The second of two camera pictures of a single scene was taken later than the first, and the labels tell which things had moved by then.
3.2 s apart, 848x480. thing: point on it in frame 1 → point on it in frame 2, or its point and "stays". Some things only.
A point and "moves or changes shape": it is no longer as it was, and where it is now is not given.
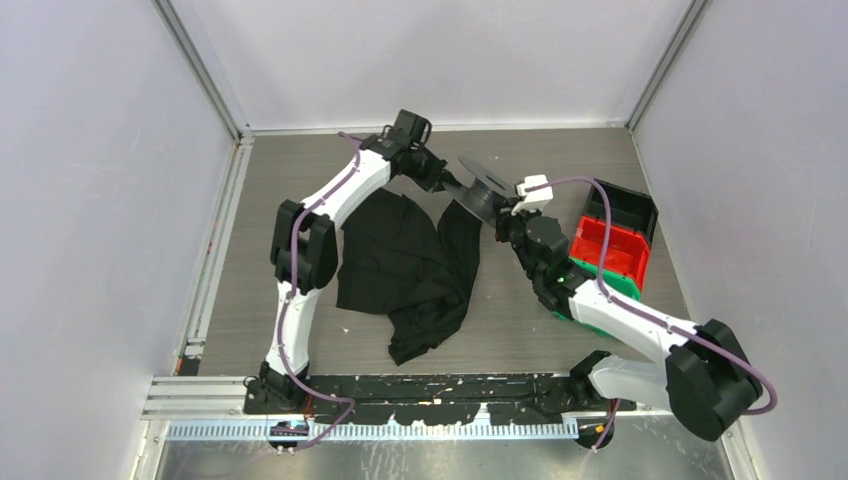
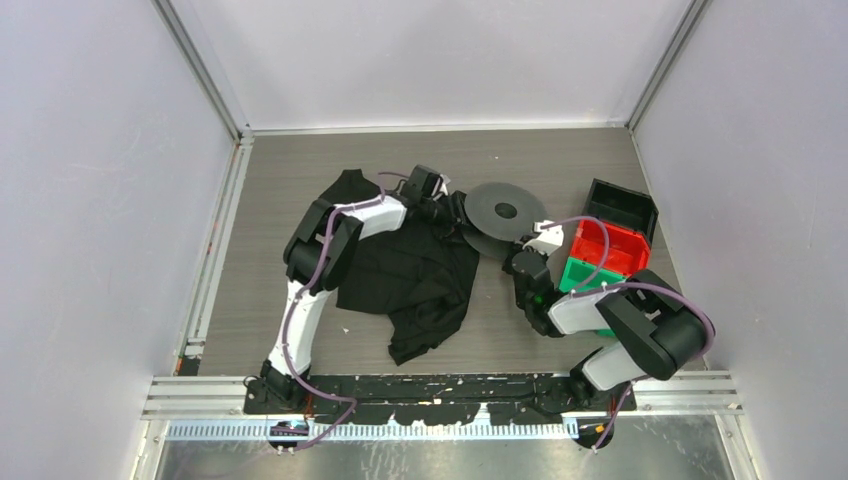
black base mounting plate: x=442 y=399 stays
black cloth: x=394 y=261 stays
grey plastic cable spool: x=484 y=193 moves or changes shape
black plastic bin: x=629 y=208 stays
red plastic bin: x=628 y=251 stays
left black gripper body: x=428 y=170 → x=446 y=211
